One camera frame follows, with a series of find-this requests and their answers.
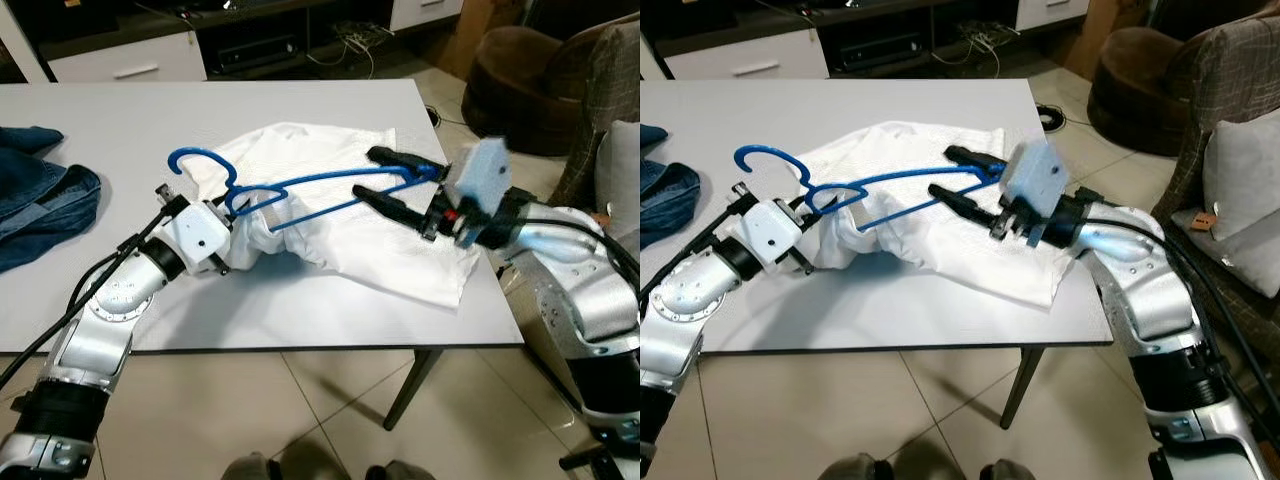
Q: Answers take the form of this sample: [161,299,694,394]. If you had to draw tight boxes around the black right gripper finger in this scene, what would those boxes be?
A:
[945,146,1012,178]
[928,185,1007,224]
[352,187,436,227]
[367,146,449,184]

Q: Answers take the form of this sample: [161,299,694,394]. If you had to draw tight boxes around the white printed T-shirt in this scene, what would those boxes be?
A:
[790,122,1087,310]
[188,122,484,312]

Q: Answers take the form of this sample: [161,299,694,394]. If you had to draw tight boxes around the blue wire clothes hanger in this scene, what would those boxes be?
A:
[733,144,1013,233]
[166,147,448,234]

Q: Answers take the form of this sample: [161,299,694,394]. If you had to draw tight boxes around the blue denim garment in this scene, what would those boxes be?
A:
[640,124,701,251]
[0,126,102,274]

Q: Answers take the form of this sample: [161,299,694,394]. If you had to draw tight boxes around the white table black legs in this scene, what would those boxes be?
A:
[640,78,1116,431]
[0,78,526,433]

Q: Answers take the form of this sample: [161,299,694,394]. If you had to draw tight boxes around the brown bean bag seat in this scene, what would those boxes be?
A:
[1087,27,1206,158]
[462,27,601,158]

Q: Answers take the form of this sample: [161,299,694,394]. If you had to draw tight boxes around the black media device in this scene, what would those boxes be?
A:
[215,35,301,76]
[840,32,926,73]

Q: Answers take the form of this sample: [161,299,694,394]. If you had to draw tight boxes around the small white drawer front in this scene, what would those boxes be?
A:
[390,0,464,31]
[1015,0,1090,31]

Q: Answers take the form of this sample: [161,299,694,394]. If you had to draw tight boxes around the dark TV stand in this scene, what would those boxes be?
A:
[640,0,1090,81]
[0,0,464,83]

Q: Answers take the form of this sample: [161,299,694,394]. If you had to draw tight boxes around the grey pillow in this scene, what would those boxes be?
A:
[1165,108,1280,299]
[597,120,641,243]

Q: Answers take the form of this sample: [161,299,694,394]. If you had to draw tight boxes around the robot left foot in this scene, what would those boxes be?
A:
[818,452,936,480]
[222,452,336,480]

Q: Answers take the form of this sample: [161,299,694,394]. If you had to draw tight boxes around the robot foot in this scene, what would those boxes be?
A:
[975,458,1038,480]
[365,460,438,480]
[222,452,336,480]
[818,452,936,480]

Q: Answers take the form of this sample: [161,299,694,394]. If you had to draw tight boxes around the wide white drawer front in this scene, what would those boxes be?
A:
[663,28,830,81]
[47,32,209,83]

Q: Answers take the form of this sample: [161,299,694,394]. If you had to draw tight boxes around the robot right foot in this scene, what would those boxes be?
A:
[365,460,438,480]
[975,458,1038,480]

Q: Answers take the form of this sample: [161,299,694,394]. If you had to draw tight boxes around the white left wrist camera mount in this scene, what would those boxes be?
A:
[735,198,807,274]
[160,200,234,277]

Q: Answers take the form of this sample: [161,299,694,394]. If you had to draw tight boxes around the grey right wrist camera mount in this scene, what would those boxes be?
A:
[445,138,514,251]
[1000,138,1070,247]

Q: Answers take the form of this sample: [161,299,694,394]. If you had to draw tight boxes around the power strip with cables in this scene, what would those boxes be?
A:
[955,20,1011,76]
[325,20,379,79]

